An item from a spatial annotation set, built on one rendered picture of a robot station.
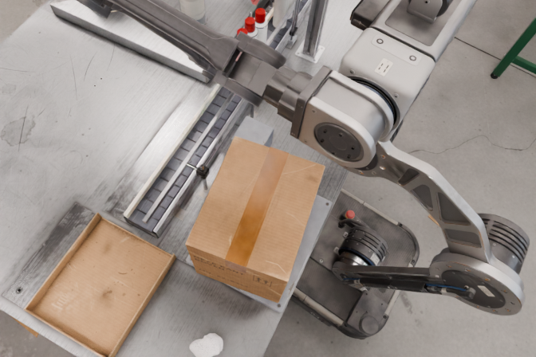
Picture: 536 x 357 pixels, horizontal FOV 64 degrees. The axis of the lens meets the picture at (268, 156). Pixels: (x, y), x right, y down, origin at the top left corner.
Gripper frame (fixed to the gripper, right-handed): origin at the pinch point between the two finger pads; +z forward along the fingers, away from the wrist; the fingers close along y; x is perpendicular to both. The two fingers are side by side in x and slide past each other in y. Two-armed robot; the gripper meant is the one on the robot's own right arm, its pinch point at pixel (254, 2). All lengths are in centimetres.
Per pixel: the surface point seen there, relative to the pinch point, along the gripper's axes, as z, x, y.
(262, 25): -3.0, 8.4, 11.1
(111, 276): 19, 7, 96
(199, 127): 13.9, 4.7, 44.8
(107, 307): 19, 11, 103
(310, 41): 12.0, 20.8, -4.9
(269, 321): 19, 51, 86
